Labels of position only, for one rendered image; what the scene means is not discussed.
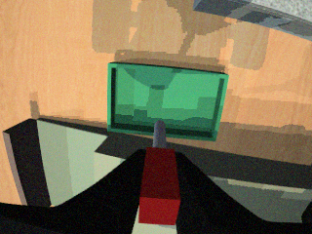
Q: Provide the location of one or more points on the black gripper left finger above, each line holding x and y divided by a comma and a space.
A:
108, 207

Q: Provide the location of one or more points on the red pin with grey shaft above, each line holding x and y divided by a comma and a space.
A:
159, 191

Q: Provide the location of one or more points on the green tray rim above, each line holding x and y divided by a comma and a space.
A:
148, 130

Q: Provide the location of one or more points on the grey-green flat ramp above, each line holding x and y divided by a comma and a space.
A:
52, 161

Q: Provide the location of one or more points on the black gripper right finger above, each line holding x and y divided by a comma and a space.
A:
205, 209

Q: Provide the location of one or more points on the green tray floor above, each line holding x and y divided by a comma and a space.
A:
182, 101

